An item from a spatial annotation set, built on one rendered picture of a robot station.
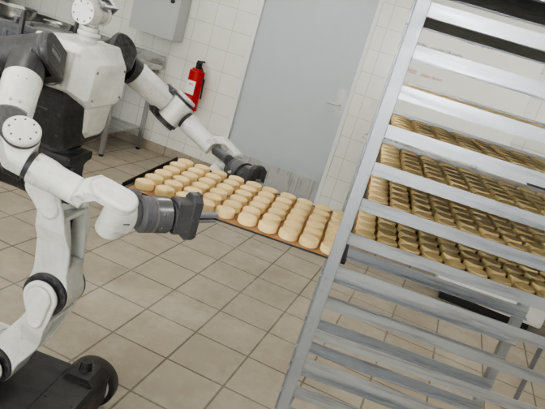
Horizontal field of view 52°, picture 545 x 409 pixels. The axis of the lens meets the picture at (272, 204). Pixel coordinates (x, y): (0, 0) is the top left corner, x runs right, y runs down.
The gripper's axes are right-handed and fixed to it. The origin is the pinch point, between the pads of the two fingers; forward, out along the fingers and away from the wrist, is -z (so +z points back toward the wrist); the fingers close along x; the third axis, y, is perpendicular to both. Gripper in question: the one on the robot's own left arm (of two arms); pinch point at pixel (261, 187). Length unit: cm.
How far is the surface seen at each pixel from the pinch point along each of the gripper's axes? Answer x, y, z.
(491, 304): -12, 56, -56
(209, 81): -20, 169, 354
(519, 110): 38, 332, 130
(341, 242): 6, -12, -51
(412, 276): -12, 38, -38
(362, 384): -29, 2, -62
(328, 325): -38, 24, -24
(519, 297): 7, 21, -80
